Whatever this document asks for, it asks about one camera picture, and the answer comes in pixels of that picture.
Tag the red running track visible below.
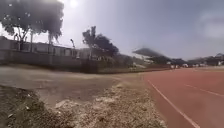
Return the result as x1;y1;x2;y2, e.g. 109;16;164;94
141;67;224;128

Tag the large dark tree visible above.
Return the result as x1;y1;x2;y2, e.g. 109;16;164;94
0;0;65;53

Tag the low building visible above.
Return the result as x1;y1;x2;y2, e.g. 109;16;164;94
0;35;92;61

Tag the grey boundary wall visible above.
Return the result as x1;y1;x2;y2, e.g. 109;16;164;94
0;48;101;73

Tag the distant row of trees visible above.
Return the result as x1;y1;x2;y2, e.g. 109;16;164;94
169;52;224;68

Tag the lamp pole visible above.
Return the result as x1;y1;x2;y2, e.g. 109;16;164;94
69;38;76;58

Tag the grandstand with roof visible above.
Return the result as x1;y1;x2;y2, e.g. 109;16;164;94
132;46;172;67

